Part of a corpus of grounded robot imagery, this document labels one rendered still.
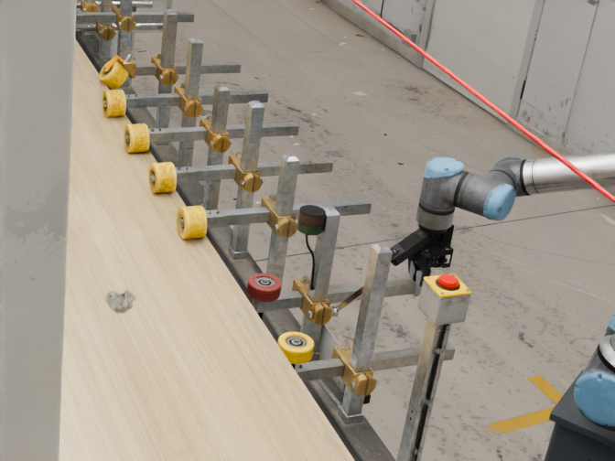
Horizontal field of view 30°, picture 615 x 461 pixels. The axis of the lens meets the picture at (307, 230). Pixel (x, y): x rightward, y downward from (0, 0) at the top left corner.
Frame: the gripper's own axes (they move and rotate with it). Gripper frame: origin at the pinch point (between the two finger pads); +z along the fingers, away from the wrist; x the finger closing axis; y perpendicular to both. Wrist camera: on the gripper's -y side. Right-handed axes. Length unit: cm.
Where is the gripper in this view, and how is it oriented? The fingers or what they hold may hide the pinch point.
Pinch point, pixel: (413, 292)
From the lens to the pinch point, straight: 295.1
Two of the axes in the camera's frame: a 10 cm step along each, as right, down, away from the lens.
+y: 9.1, -1.0, 3.9
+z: -1.1, 8.7, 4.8
